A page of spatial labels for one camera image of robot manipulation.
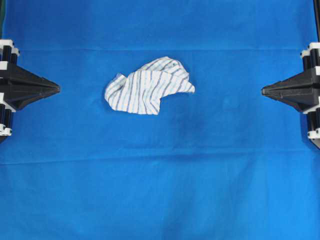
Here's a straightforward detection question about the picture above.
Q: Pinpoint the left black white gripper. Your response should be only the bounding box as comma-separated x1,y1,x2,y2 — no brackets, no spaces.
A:
0,38,61,145

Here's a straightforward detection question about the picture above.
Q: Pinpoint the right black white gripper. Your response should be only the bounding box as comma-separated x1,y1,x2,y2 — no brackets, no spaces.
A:
261,41,320,150

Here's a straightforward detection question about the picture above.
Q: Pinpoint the white blue striped towel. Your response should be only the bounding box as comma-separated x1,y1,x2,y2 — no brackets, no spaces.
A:
104,56,196,115

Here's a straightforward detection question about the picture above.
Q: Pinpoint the blue table cloth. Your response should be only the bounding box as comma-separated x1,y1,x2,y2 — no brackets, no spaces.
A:
0,0,320,240

